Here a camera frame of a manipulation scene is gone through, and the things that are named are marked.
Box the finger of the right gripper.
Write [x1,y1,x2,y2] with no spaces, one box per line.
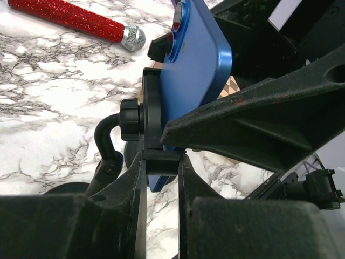
[161,46,344,173]

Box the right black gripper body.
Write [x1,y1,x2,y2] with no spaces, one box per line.
[148,0,345,92]

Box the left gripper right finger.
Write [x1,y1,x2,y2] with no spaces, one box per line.
[178,156,344,258]

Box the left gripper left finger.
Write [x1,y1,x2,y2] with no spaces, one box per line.
[1,153,147,258]

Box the blue case phone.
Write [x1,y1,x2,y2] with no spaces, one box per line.
[143,1,232,192]

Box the black phone stand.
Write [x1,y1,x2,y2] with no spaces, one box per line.
[48,68,183,196]
[123,140,144,168]

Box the wooden chessboard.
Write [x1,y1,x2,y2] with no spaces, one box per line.
[136,61,240,165]

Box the red toy microphone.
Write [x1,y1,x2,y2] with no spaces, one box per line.
[8,0,146,52]

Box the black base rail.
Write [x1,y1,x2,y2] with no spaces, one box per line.
[245,172,298,200]

